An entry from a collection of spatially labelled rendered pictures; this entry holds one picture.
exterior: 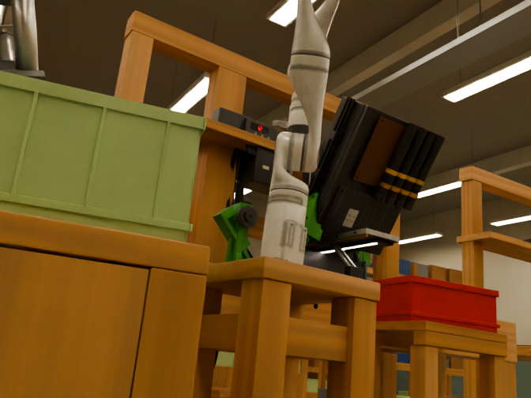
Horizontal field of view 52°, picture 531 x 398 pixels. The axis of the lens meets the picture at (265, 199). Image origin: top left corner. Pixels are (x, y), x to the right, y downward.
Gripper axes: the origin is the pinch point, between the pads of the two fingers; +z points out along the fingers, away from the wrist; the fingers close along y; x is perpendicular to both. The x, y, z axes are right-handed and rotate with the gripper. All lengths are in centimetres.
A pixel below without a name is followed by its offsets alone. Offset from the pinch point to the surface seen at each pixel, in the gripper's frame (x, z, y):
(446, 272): 168, -73, 705
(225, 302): 16.0, 33.9, -4.4
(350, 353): -25, 43, -14
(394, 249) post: 25, -5, 136
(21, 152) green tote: -16, 23, -86
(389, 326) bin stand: -17.7, 35.6, 24.4
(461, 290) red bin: -33, 24, 37
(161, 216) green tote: -26, 28, -72
